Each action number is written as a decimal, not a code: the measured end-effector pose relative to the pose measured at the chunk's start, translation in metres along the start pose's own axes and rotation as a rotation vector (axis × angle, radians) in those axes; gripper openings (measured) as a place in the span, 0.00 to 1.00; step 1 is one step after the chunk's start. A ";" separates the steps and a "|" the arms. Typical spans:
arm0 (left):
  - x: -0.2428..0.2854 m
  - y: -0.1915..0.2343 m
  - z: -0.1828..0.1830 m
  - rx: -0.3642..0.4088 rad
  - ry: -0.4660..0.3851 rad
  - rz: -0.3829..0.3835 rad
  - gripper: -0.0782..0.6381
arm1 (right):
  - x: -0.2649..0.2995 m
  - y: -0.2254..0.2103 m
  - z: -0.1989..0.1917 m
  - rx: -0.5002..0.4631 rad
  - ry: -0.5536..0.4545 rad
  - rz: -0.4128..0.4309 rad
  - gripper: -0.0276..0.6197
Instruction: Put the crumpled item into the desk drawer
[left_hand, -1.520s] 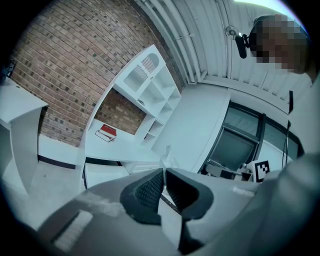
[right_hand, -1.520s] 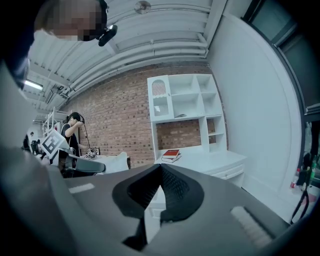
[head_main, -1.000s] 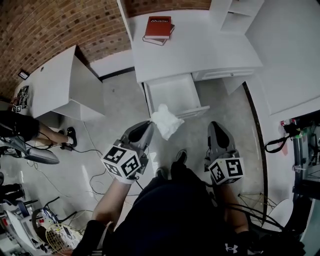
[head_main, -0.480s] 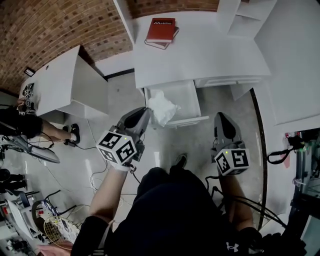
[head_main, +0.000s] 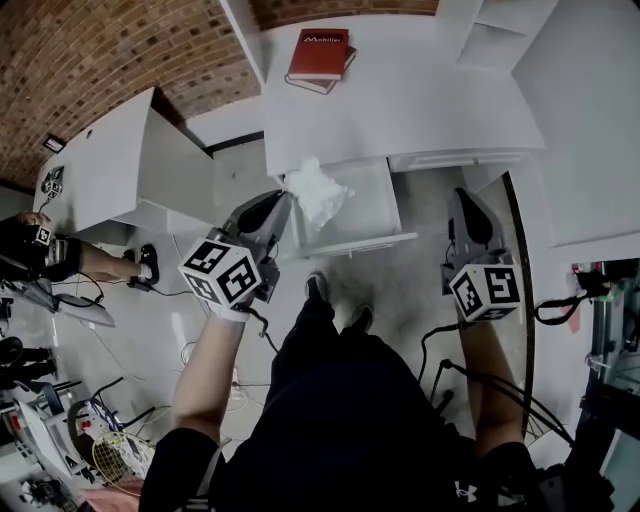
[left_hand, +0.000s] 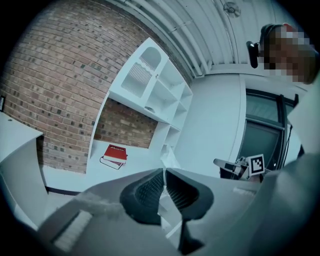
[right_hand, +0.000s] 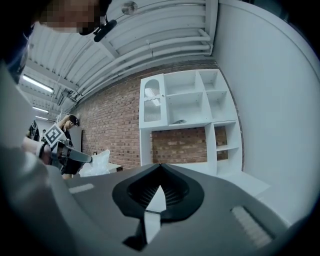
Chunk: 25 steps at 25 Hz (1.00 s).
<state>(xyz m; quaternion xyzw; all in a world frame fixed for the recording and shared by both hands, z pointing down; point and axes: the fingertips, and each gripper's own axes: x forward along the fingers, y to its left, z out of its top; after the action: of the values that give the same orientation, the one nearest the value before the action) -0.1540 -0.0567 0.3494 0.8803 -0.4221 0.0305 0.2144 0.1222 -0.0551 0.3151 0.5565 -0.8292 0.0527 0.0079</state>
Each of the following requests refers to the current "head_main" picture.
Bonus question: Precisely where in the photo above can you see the dark brown book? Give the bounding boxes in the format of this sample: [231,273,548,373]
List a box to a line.
[284,45,359,96]

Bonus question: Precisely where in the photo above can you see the white side cabinet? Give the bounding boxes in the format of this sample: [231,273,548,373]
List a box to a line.
[31,86,217,236]

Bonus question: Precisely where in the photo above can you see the person's right forearm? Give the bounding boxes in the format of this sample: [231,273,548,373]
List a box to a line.
[457,319,527,461]

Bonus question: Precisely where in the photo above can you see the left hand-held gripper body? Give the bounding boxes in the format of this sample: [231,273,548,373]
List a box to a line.
[178,189,294,319]

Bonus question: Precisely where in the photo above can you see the person's right black shoe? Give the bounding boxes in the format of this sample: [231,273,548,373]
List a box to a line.
[349,303,376,334]

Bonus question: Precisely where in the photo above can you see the white shelf unit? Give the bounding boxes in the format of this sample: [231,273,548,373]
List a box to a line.
[453,0,560,69]

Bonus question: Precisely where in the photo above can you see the white desk drawer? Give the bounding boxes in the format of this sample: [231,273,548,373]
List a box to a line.
[280,156,419,260]

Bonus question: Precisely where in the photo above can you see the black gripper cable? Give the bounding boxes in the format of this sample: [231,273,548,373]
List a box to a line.
[418,319,577,447]
[243,305,280,355]

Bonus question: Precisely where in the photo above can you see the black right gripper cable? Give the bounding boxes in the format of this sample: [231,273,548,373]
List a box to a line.
[418,319,577,447]

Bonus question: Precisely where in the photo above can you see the person's left black shoe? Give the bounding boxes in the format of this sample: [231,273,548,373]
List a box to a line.
[304,272,331,304]

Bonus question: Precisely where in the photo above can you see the spare hand-held gripper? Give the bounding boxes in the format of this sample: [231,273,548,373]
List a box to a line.
[40,165,66,199]

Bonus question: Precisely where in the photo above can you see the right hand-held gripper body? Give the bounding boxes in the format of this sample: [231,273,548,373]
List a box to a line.
[439,187,524,324]

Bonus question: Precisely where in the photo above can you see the badminton racket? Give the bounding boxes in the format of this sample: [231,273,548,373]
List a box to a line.
[91,429,157,497]

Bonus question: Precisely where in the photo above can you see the person's black clothing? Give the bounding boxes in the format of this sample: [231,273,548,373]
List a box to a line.
[141,297,617,512]

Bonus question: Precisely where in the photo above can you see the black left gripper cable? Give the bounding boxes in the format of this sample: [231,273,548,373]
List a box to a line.
[243,305,280,355]

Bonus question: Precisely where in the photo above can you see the black strap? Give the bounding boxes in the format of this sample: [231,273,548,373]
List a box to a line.
[533,292,604,326]

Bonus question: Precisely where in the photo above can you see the tall white cabinet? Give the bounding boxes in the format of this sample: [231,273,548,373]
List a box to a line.
[510,0,640,257]

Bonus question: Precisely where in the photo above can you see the person's left forearm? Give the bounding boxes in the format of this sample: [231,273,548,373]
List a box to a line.
[169,305,251,454]

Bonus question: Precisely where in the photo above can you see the white desk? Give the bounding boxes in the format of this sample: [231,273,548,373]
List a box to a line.
[219,0,549,177]

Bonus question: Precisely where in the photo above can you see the white wristband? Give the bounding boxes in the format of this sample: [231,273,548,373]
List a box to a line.
[213,299,251,323]

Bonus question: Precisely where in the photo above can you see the red book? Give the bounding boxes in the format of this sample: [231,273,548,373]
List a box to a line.
[287,28,351,82]

